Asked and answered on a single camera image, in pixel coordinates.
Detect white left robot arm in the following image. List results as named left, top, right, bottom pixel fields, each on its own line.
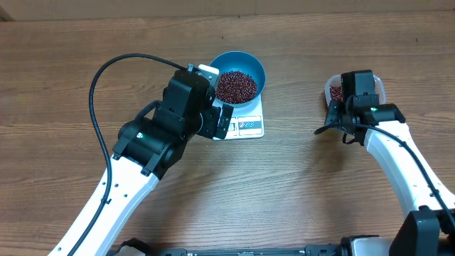
left=51, top=65, right=233, bottom=255

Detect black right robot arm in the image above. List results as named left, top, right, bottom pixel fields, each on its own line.
left=316, top=70, right=454, bottom=255

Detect white digital kitchen scale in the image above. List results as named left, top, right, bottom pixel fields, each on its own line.
left=225, top=95, right=265, bottom=140

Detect red beans in bowl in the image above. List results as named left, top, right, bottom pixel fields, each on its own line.
left=215, top=70, right=257, bottom=104

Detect clear plastic container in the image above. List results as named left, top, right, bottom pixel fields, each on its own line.
left=324, top=74, right=387, bottom=105

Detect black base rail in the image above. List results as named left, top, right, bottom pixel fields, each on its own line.
left=107, top=237, right=355, bottom=256

